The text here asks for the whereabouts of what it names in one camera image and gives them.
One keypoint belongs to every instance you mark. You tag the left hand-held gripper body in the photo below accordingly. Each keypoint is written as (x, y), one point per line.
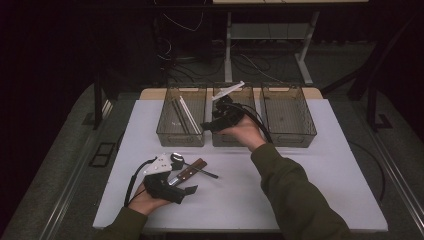
(163, 190)

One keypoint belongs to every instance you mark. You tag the black floor socket frame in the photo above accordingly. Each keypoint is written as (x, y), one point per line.
(101, 155)

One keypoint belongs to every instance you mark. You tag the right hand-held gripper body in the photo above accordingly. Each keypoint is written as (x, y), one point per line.
(233, 115)

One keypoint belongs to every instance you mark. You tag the white table cover sheet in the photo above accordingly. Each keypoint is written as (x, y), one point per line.
(233, 206)

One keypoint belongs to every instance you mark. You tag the person's right hand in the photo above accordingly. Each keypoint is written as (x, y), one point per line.
(246, 131)

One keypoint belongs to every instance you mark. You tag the black metal stand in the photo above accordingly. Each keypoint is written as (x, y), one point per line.
(97, 100)
(372, 110)

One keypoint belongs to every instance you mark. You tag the metal floor rail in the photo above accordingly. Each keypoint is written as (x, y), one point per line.
(71, 186)
(400, 180)

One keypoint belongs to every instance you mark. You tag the person's left hand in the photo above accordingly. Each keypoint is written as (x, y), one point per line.
(145, 203)

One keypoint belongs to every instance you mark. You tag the white metal frame desk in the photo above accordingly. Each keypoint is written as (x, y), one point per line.
(228, 50)

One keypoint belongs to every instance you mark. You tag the smoky transparent plastic bin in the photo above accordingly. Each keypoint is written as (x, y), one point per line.
(286, 116)
(251, 95)
(166, 116)

